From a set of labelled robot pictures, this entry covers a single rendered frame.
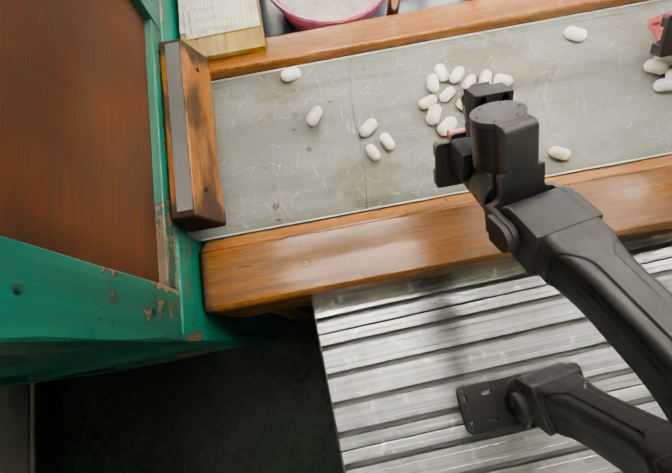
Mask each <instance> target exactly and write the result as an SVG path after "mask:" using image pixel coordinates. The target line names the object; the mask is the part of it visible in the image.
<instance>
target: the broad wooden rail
mask: <svg viewBox="0 0 672 473"><path fill-rule="evenodd" d="M551 180H553V181H555V182H556V183H558V184H559V185H561V186H569V187H571V188H573V189H575V190H576V191H577V192H578V193H580V194H581V195H582V196H583V197H584V198H585V199H587V200H588V201H589V202H590V203H591V204H592V205H594V206H595V207H596V208H597V209H598V210H599V211H601V212H602V213H603V214H604V215H603V218H602V220H603V221H604V222H605V223H606V224H608V225H609V226H610V227H611V228H612V229H613V230H614V231H615V235H616V236H617V238H618V239H619V240H620V242H622V241H628V240H633V239H638V238H644V237H649V236H654V235H660V234H665V233H670V232H672V155H667V156H662V157H656V158H651V159H646V160H640V161H635V162H629V163H624V164H619V165H613V166H608V167H603V168H597V169H592V170H586V171H581V172H576V173H570V174H565V175H560V176H554V177H549V178H545V182H549V181H551ZM199 259H200V271H201V282H202V294H203V305H204V311H205V312H207V313H210V314H215V315H222V316H228V317H233V318H243V317H249V316H254V315H259V314H265V313H270V312H275V311H281V310H286V309H291V308H297V307H302V306H307V305H311V300H313V299H318V298H324V297H329V296H334V295H340V294H345V293H350V292H356V291H361V290H366V289H372V288H377V287H382V286H388V285H393V284H398V283H404V282H409V281H415V280H420V279H425V278H430V277H436V276H441V275H446V274H452V273H457V272H462V271H468V270H473V269H478V268H484V267H489V266H494V265H500V264H505V263H510V262H516V261H517V260H516V258H515V257H514V256H513V255H512V253H502V252H501V251H500V250H499V249H498V248H497V247H496V246H495V245H494V244H493V243H492V242H491V241H490V240H489V233H488V232H487V231H486V224H485V211H484V210H483V208H482V207H481V206H480V205H479V203H478V202H477V201H476V199H475V198H474V197H473V196H472V194H471V193H470V192H468V193H463V194H457V195H452V196H447V197H441V198H436V199H431V200H425V201H420V202H414V203H409V204H404V205H398V206H393V207H387V208H382V209H377V210H371V211H366V212H361V213H355V214H350V215H344V216H339V217H334V218H328V219H323V220H318V221H312V222H307V223H301V224H296V225H291V226H285V227H280V228H275V229H269V230H264V231H258V232H253V233H248V234H242V235H237V236H232V237H226V238H221V239H215V240H210V241H206V242H205V243H204V244H203V246H202V249H201V252H200V254H199Z"/></svg>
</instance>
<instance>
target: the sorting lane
mask: <svg viewBox="0 0 672 473"><path fill-rule="evenodd" d="M670 9H672V0H650V1H645V2H640V3H634V4H629V5H623V6H618V7H612V8H607V9H601V10H596V11H591V12H585V13H580V14H574V15H569V16H563V17H558V18H552V19H547V20H542V21H536V22H531V23H525V24H520V25H514V26H509V27H504V28H498V29H493V30H487V31H482V32H476V33H471V34H465V35H460V36H455V37H449V38H444V39H438V40H433V41H427V42H422V43H416V44H411V45H406V46H400V47H395V48H389V49H384V50H378V51H373V52H367V53H362V54H357V55H351V56H346V57H340V58H335V59H329V60H324V61H318V62H313V63H308V64H302V65H297V66H291V67H286V68H280V69H275V70H269V71H264V72H259V73H253V74H248V75H242V76H237V77H231V78H226V79H220V80H215V81H211V84H212V93H213V103H214V114H215V125H216V136H217V149H218V159H219V168H220V177H221V185H222V193H223V202H224V209H225V216H226V225H225V226H221V227H216V228H211V229H205V230H201V238H202V242H204V243H205V242H206V241H210V240H215V239H221V238H226V237H232V236H237V235H242V234H248V233H253V232H258V231H264V230H269V229H275V228H280V227H285V226H291V225H296V224H301V223H307V222H312V221H318V220H323V219H328V218H334V217H339V216H344V215H350V214H355V213H361V212H366V211H371V210H377V209H382V208H387V207H393V206H398V205H404V204H409V203H414V202H420V201H425V200H431V199H436V198H441V197H447V196H452V195H457V194H463V193H468V192H470V191H469V190H468V189H467V188H466V186H465V185H464V184H459V185H454V186H449V187H443V188H438V187H437V186H436V184H435V183H434V178H433V169H434V168H435V156H434V155H433V144H434V142H436V141H437V142H438V143H441V142H446V141H447V135H446V136H441V135H439V133H438V131H437V128H438V126H439V125H440V124H441V123H442V122H443V121H444V120H445V119H446V118H447V117H449V116H453V117H455V118H456V120H457V125H456V127H455V128H465V125H464V124H465V118H464V113H463V111H462V110H461V109H459V108H458V107H457V106H456V102H457V100H458V99H460V98H461V96H462V95H463V94H464V90H463V89H462V83H463V82H464V80H465V79H466V77H467V76H468V75H470V74H473V75H475V76H476V82H475V84H476V83H479V78H480V73H481V72H482V71H483V70H490V71H491V73H492V77H491V84H492V83H493V82H494V77H495V75H497V74H504V75H510V76H512V78H513V82H512V84H511V85H509V86H508V87H510V88H511V89H513V90H514V95H513V101H518V102H521V103H524V104H525V105H526V106H527V107H528V114H530V115H532V116H534V117H536V118H537V119H538V121H539V125H540V130H539V159H541V160H542V161H544V162H545V178H549V177H554V176H560V175H565V174H570V173H576V172H581V171H586V170H592V169H597V168H603V167H608V166H613V165H619V164H624V163H629V162H635V161H640V160H646V159H651V158H656V157H662V156H667V155H672V91H665V92H657V91H655V90H654V88H653V85H654V83H655V82H656V81H657V80H659V79H663V78H665V74H666V73H664V74H662V75H658V74H654V73H651V72H647V71H645V70H644V64H645V62H646V61H648V60H650V59H653V58H654V56H653V55H650V49H651V45H652V43H655V42H657V41H656V39H655V37H654V36H653V34H652V33H651V32H650V30H649V29H648V28H647V25H648V21H649V19H650V18H653V17H655V16H658V15H660V14H662V13H664V12H666V11H668V10H670ZM570 26H575V27H579V28H582V29H585V30H586V31H587V37H586V38H585V40H583V41H581V42H576V41H573V40H569V39H567V38H565V37H564V31H565V29H566V28H568V27H570ZM437 64H443V65H444V66H445V68H446V70H447V72H448V73H449V76H450V74H451V73H452V72H453V70H454V69H455V68H456V67H457V66H462V67H463V68H464V75H463V76H462V78H461V79H460V81H459V82H458V83H456V84H452V83H451V82H450V81H449V78H448V80H447V81H445V82H440V81H439V80H438V81H439V90H438V91H437V92H436V93H430V92H429V91H428V89H427V77H428V75H430V74H435V73H434V67H435V66H436V65H437ZM293 67H296V68H298V69H299V70H300V73H301V74H300V77H299V78H298V79H295V80H292V81H289V82H285V81H283V80H282V78H281V73H282V71H284V70H287V69H290V68H293ZM447 87H454V88H455V95H454V96H453V97H452V98H450V100H449V101H447V102H442V101H440V98H439V97H440V94H441V93H442V92H443V91H444V90H445V89H446V88H447ZM428 95H435V96H436V97H437V102H436V104H438V105H440V106H441V108H442V111H441V115H440V119H439V122H438V123H437V124H436V125H429V124H428V123H427V121H426V117H427V114H428V110H429V108H430V107H429V108H428V109H425V110H423V109H421V108H420V107H419V101H420V100H421V99H423V98H425V97H427V96H428ZM314 106H320V107H321V108H322V111H323V113H322V115H321V117H320V119H319V121H318V123H317V124H316V125H314V126H311V125H309V124H308V123H307V121H306V118H307V116H308V114H309V113H310V111H311V109H312V107H314ZM371 118H373V119H375V120H376V121H377V124H378V125H377V128H376V129H375V130H374V131H373V132H372V133H371V134H370V135H369V136H367V137H363V136H361V135H360V133H359V128H360V127H361V126H362V125H363V124H364V123H365V122H366V121H367V120H368V119H371ZM455 128H454V129H455ZM383 133H388V134H389V135H390V137H391V138H392V140H393V141H394V143H395V147H394V149H392V150H386V149H385V147H384V146H383V144H382V143H381V141H380V135H381V134H383ZM369 144H372V145H374V146H375V147H376V149H377V150H378V151H379V152H380V155H381V156H380V159H379V160H378V161H373V160H372V159H371V158H370V157H369V156H368V154H367V153H366V151H365V149H366V146H367V145H369ZM553 146H559V147H563V148H566V149H569V150H570V152H571V157H570V158H569V159H568V160H560V159H556V158H553V157H551V156H550V155H549V149H550V148H551V147H553Z"/></svg>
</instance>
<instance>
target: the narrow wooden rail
mask: <svg viewBox="0 0 672 473"><path fill-rule="evenodd" d="M645 1H650V0H470V1H464V2H459V3H453V4H448V5H442V6H437V7H431V8H426V9H421V10H415V11H410V12H404V13H399V14H393V15H388V16H382V17H377V18H371V19H366V20H360V21H355V22H350V23H344V24H339V25H333V26H328V27H322V28H317V29H311V30H306V31H300V32H295V33H290V34H284V35H279V36H273V37H268V38H265V43H266V50H263V51H257V52H252V53H246V54H241V55H235V56H230V57H224V58H219V59H214V60H208V61H209V65H210V76H211V81H215V80H220V79H226V78H231V77H237V76H242V75H248V74H253V73H259V72H264V71H269V70H275V69H280V68H286V67H291V66H297V65H302V64H308V63H313V62H318V61H324V60H329V59H335V58H340V57H346V56H351V55H357V54H362V53H367V52H373V51H378V50H384V49H389V48H395V47H400V46H406V45H411V44H416V43H422V42H427V41H433V40H438V39H444V38H449V37H455V36H460V35H465V34H471V33H476V32H482V31H487V30H493V29H498V28H504V27H509V26H514V25H520V24H525V23H531V22H536V21H542V20H547V19H552V18H558V17H563V16H569V15H574V14H580V13H585V12H591V11H596V10H601V9H607V8H612V7H618V6H623V5H629V4H634V3H640V2H645Z"/></svg>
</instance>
